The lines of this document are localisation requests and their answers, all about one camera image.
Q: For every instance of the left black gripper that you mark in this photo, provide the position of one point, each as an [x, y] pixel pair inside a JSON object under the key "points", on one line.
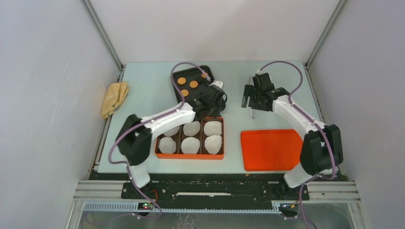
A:
{"points": [[217, 113]]}

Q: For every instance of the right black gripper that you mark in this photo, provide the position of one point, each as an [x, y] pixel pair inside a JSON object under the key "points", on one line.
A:
{"points": [[249, 91]]}

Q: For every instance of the metal tongs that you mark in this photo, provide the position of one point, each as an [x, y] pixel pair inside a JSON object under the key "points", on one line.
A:
{"points": [[253, 112]]}

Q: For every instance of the black cookie tray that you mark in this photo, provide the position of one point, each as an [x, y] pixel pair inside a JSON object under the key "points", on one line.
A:
{"points": [[194, 74]]}

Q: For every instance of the orange compartment box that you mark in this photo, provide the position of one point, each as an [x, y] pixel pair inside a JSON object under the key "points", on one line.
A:
{"points": [[202, 139]]}

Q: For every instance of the round orange cookie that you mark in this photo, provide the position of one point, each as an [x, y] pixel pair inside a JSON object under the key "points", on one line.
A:
{"points": [[193, 84], [181, 80], [185, 92]]}

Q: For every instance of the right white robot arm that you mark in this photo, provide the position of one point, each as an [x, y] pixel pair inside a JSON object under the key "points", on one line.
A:
{"points": [[321, 151]]}

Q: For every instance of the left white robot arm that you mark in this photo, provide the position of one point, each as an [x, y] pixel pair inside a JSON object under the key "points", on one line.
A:
{"points": [[136, 134]]}

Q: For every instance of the white paper cup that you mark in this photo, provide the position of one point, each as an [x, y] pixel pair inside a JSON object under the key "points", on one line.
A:
{"points": [[167, 145], [213, 144], [172, 132], [213, 128], [192, 128], [190, 145]]}

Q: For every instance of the orange box lid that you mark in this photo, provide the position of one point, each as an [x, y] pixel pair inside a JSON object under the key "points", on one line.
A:
{"points": [[270, 150]]}

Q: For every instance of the tan cloth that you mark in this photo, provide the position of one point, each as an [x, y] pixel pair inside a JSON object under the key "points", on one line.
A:
{"points": [[114, 98]]}

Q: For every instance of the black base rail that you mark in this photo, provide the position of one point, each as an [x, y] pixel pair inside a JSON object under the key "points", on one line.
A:
{"points": [[214, 191]]}

